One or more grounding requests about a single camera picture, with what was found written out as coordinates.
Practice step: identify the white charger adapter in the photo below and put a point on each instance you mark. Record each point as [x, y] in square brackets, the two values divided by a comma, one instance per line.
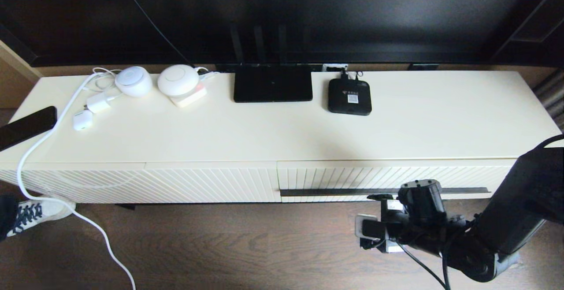
[98, 103]

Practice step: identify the white sneaker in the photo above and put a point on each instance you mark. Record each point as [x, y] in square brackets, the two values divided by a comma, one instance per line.
[53, 210]

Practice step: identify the black side shelf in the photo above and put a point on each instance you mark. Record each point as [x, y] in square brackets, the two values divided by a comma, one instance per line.
[542, 30]

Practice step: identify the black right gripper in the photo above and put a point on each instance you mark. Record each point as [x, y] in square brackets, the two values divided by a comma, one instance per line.
[423, 204]

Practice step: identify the cream fluted drawer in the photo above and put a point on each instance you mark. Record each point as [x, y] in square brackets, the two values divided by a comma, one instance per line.
[352, 177]

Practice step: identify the black smartphone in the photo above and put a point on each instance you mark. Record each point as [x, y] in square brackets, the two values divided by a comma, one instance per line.
[26, 127]

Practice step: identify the white wall socket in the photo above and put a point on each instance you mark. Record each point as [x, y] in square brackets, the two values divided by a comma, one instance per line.
[330, 67]

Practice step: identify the white round dome device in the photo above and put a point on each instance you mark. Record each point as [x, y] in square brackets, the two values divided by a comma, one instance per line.
[178, 80]

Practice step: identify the cream fluted cabinet front panel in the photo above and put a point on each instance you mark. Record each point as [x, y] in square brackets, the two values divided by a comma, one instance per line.
[88, 184]
[211, 184]

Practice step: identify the black television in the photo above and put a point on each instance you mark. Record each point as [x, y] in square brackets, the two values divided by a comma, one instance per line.
[308, 16]

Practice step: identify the black router with antennas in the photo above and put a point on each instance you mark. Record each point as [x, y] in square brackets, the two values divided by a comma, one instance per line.
[273, 85]

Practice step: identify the black set-top box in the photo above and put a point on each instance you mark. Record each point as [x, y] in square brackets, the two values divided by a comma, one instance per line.
[348, 105]

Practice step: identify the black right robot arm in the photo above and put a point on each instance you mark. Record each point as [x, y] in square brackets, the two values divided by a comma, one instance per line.
[524, 202]

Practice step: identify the white pink square base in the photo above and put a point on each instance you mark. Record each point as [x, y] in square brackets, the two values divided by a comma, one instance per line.
[194, 98]

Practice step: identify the white ribbed cabinet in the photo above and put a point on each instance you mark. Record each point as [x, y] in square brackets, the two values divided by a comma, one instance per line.
[264, 135]

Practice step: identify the small white round speaker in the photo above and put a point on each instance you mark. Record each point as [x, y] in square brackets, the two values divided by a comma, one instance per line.
[132, 83]

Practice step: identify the dark trouser leg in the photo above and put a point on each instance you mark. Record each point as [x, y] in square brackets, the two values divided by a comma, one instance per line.
[6, 217]

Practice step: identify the small white charger cube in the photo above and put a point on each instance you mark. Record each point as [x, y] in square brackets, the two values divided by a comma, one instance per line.
[82, 120]

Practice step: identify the black television foot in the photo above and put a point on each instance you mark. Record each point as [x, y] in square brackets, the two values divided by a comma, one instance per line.
[423, 66]

